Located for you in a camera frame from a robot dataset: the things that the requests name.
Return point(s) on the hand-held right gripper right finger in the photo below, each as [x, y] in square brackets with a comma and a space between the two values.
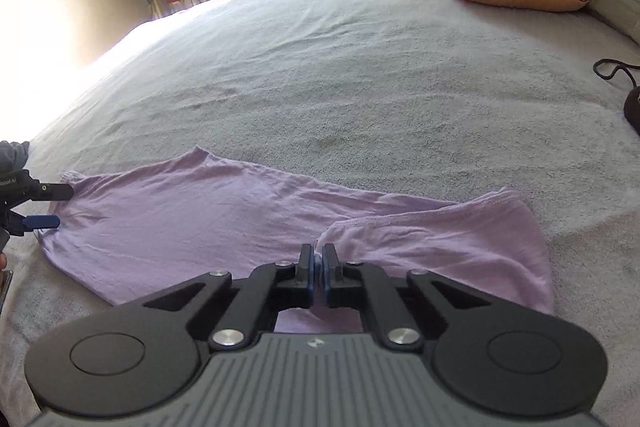
[331, 279]

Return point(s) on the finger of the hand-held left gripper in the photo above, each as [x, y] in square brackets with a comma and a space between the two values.
[40, 223]
[52, 192]

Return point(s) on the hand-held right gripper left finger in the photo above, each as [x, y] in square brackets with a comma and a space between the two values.
[306, 277]

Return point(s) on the lilac pants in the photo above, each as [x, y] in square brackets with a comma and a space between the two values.
[200, 217]

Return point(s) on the grey bed blanket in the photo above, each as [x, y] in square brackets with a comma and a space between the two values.
[350, 82]

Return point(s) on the dark brown garment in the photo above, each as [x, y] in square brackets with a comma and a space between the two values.
[634, 109]

